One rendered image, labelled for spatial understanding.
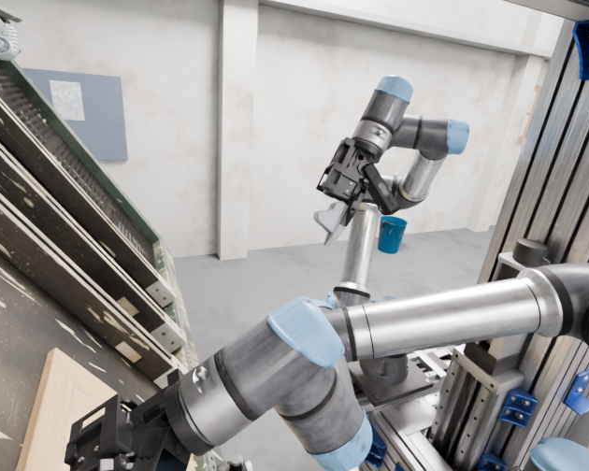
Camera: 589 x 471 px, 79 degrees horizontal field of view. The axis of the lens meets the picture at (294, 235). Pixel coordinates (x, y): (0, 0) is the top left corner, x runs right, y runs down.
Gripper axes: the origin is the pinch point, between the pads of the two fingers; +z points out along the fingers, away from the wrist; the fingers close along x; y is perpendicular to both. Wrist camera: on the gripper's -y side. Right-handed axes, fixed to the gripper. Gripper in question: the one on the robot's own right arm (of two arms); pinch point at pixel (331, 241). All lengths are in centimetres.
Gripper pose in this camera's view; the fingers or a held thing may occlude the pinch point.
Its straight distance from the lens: 72.2
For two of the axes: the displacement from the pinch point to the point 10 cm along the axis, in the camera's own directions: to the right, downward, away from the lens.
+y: -8.8, -4.5, -1.9
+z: -4.4, 8.9, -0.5
